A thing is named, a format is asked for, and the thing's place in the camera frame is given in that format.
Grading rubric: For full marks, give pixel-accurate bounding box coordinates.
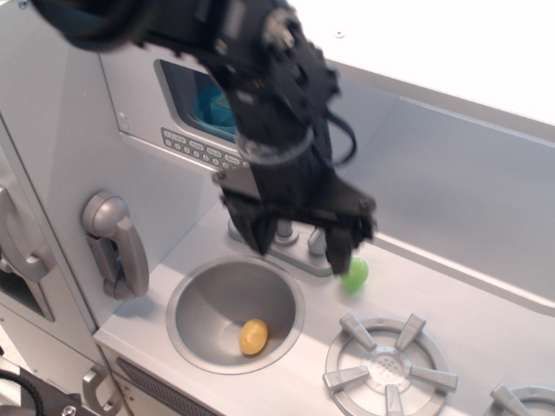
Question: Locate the grey toy telephone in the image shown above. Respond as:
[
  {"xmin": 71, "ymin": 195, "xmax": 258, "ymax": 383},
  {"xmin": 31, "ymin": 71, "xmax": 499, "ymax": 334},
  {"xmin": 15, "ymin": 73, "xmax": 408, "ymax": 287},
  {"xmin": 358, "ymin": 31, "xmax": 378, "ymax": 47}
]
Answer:
[{"xmin": 82, "ymin": 191, "xmax": 149, "ymax": 302}]

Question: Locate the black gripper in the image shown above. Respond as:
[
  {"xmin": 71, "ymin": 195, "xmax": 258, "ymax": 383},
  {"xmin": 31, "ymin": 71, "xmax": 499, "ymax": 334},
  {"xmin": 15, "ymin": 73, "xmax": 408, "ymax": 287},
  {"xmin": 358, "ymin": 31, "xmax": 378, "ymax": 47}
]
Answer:
[{"xmin": 212, "ymin": 129, "xmax": 375, "ymax": 275}]

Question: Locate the white microwave door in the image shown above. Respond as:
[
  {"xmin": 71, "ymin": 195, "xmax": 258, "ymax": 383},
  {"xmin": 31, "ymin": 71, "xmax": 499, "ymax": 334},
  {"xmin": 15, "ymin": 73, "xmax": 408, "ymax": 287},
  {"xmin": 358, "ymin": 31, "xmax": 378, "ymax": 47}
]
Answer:
[{"xmin": 100, "ymin": 46, "xmax": 248, "ymax": 172}]

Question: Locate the black cable loop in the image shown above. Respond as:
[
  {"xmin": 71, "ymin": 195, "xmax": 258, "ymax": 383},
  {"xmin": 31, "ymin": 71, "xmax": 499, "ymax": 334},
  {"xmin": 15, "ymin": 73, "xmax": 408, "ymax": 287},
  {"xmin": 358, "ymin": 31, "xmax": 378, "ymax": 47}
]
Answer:
[{"xmin": 324, "ymin": 110, "xmax": 359, "ymax": 168}]

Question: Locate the white toy kitchen cabinet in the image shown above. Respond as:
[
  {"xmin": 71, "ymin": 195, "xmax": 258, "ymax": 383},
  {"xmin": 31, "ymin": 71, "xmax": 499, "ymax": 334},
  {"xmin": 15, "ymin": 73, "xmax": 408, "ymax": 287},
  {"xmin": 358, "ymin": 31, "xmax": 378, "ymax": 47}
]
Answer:
[{"xmin": 1, "ymin": 1, "xmax": 554, "ymax": 415}]

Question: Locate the grey oven door handle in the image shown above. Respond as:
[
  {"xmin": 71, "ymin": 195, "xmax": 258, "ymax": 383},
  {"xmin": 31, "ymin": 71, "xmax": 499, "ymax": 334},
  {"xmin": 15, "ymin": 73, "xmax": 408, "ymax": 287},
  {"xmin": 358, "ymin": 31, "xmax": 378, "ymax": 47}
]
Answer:
[{"xmin": 82, "ymin": 367, "xmax": 122, "ymax": 416}]

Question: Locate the grey toy faucet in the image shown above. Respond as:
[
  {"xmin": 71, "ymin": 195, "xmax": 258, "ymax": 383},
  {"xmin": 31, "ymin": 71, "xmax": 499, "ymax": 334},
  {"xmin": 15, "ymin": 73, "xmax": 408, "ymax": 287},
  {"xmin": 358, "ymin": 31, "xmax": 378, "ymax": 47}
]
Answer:
[{"xmin": 227, "ymin": 216, "xmax": 346, "ymax": 278}]

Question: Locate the round silver sink basin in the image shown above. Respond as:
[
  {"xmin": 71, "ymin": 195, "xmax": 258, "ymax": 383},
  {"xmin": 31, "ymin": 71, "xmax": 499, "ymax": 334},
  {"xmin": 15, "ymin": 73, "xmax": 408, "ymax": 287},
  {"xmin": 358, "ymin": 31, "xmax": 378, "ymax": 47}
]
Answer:
[{"xmin": 166, "ymin": 256, "xmax": 305, "ymax": 374}]

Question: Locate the yellow plastic lemon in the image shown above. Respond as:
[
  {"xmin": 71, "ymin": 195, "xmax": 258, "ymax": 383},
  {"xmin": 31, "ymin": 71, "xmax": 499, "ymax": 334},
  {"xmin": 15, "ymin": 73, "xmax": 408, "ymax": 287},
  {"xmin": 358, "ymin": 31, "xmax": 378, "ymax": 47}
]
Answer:
[{"xmin": 238, "ymin": 319, "xmax": 269, "ymax": 355}]

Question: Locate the grey stove burner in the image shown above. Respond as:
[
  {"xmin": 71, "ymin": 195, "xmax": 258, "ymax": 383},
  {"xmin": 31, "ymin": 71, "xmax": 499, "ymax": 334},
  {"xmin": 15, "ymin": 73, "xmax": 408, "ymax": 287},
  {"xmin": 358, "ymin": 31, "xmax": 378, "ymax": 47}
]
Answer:
[
  {"xmin": 484, "ymin": 384, "xmax": 554, "ymax": 416},
  {"xmin": 323, "ymin": 313, "xmax": 458, "ymax": 415}
]

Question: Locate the blue plastic bowl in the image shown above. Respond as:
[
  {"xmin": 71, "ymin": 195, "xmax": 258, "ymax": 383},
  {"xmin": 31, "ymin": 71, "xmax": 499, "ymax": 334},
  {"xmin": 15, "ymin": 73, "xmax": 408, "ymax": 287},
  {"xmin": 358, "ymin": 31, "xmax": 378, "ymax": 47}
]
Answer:
[{"xmin": 193, "ymin": 85, "xmax": 237, "ymax": 141}]

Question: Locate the green plastic pear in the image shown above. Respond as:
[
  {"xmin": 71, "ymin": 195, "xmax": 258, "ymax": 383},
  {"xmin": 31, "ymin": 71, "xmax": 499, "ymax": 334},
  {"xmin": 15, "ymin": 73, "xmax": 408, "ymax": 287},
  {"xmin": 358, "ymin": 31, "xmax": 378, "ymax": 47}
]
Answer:
[{"xmin": 341, "ymin": 257, "xmax": 369, "ymax": 295}]

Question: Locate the grey fridge door handle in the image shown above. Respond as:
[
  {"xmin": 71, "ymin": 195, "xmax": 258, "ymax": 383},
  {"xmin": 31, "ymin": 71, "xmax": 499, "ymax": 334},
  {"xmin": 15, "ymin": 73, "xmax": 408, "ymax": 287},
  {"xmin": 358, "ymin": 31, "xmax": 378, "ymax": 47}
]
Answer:
[{"xmin": 1, "ymin": 186, "xmax": 48, "ymax": 283}]

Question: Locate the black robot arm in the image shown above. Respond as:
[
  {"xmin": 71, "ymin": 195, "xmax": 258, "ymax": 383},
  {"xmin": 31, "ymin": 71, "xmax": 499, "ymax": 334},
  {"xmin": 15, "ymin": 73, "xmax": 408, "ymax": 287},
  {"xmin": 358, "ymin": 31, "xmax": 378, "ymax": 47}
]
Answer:
[{"xmin": 35, "ymin": 1, "xmax": 375, "ymax": 275}]

